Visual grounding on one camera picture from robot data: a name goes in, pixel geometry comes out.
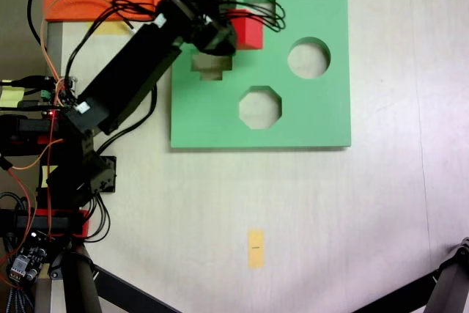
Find red square block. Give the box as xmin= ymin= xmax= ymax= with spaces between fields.
xmin=230 ymin=8 xmax=265 ymax=51

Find yellow tape strip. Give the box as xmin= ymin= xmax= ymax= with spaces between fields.
xmin=85 ymin=21 xmax=130 ymax=36

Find green shape sorter board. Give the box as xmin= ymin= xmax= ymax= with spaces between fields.
xmin=169 ymin=0 xmax=352 ymax=152

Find red black table clamp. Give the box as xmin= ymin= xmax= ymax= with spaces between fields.
xmin=0 ymin=108 xmax=76 ymax=157
xmin=0 ymin=207 xmax=91 ymax=239

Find yellow sticky note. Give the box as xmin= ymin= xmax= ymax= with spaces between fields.
xmin=0 ymin=85 xmax=27 ymax=108

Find small yellow paper note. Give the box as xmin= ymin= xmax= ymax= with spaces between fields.
xmin=41 ymin=165 xmax=59 ymax=188

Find yellow tape marker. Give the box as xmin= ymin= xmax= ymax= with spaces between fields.
xmin=247 ymin=228 xmax=265 ymax=270

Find black tripod leg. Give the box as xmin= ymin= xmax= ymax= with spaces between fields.
xmin=424 ymin=236 xmax=469 ymax=313
xmin=60 ymin=250 xmax=103 ymax=313

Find small black circuit board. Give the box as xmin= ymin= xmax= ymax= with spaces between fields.
xmin=6 ymin=231 xmax=50 ymax=286

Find black servo wire bundle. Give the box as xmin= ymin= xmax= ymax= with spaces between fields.
xmin=65 ymin=0 xmax=287 ymax=76

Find circuit board with wires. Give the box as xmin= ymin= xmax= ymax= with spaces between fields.
xmin=43 ymin=75 xmax=79 ymax=107

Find thick black cable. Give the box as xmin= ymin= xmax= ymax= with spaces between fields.
xmin=26 ymin=0 xmax=43 ymax=47

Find black USB cable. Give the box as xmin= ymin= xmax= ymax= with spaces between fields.
xmin=0 ymin=75 xmax=51 ymax=90

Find looped black base wires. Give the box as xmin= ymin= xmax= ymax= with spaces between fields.
xmin=84 ymin=194 xmax=112 ymax=243

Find black white braided cable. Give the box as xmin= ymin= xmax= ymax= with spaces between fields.
xmin=2 ymin=286 xmax=27 ymax=313

